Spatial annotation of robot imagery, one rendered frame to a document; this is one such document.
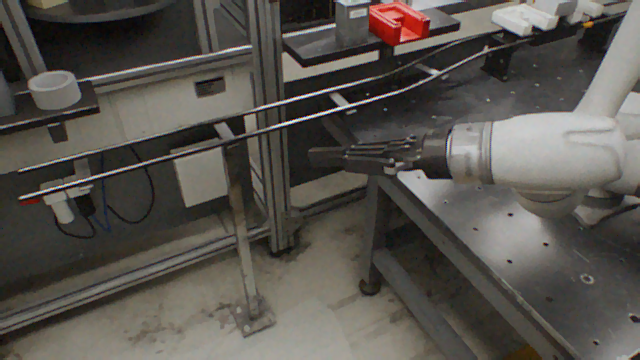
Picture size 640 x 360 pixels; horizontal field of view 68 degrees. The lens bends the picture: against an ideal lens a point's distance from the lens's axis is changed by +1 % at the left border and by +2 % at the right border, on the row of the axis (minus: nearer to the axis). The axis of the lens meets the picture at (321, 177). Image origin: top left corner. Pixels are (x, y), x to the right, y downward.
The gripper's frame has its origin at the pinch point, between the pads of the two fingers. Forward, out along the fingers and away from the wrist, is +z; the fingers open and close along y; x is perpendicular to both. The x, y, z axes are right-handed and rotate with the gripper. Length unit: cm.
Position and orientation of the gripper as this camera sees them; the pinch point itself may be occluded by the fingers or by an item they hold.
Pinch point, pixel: (329, 157)
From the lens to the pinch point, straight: 78.9
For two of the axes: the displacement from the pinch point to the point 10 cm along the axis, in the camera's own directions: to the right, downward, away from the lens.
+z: -8.9, 0.0, 4.6
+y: -4.2, 4.1, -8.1
